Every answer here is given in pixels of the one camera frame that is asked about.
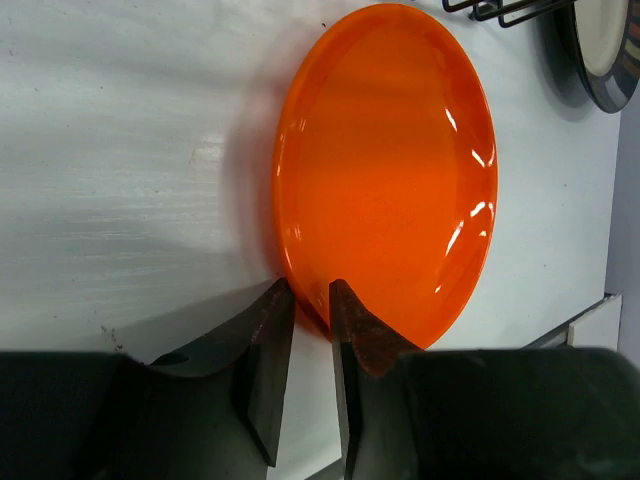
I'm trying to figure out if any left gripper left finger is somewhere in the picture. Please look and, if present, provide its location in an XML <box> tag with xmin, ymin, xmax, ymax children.
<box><xmin>1</xmin><ymin>279</ymin><xmax>295</xmax><ymax>479</ymax></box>

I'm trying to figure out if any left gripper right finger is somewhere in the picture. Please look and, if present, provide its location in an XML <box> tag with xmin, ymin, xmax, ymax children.
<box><xmin>329</xmin><ymin>280</ymin><xmax>639</xmax><ymax>479</ymax></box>

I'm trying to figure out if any orange translucent plate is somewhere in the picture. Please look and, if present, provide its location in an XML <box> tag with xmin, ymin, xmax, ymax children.
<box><xmin>271</xmin><ymin>3</ymin><xmax>498</xmax><ymax>348</ymax></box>

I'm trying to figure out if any black rimmed cream plate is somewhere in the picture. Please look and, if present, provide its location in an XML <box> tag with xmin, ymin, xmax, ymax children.
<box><xmin>554</xmin><ymin>0</ymin><xmax>639</xmax><ymax>114</ymax></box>

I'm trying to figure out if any black wire dish rack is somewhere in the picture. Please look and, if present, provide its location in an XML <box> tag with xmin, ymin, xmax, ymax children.
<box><xmin>441</xmin><ymin>0</ymin><xmax>575</xmax><ymax>28</ymax></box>

